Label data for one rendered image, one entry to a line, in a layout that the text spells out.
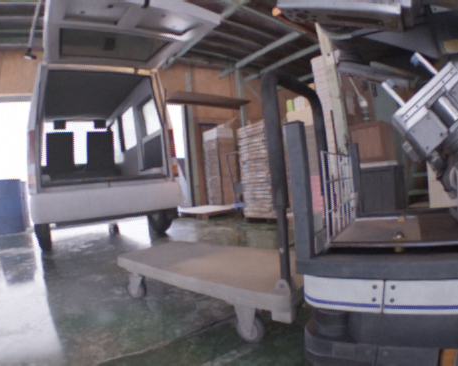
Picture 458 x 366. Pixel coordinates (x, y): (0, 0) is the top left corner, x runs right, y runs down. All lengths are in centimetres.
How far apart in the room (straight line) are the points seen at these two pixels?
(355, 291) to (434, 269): 14
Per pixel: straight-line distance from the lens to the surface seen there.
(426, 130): 42
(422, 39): 71
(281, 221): 65
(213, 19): 215
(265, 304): 71
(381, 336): 54
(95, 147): 447
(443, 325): 53
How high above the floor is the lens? 48
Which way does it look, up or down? level
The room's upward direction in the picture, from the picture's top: 5 degrees counter-clockwise
